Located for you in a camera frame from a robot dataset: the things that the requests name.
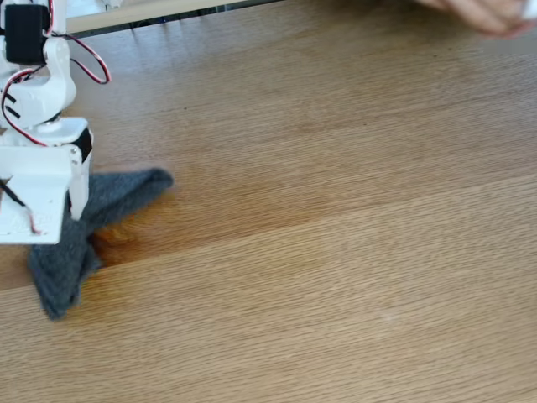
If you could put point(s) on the grey felt cloth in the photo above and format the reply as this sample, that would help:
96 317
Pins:
63 268

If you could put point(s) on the person's hand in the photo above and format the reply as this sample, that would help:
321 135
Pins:
482 14

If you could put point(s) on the light wooden riser shelf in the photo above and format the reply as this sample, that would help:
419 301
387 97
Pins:
168 10

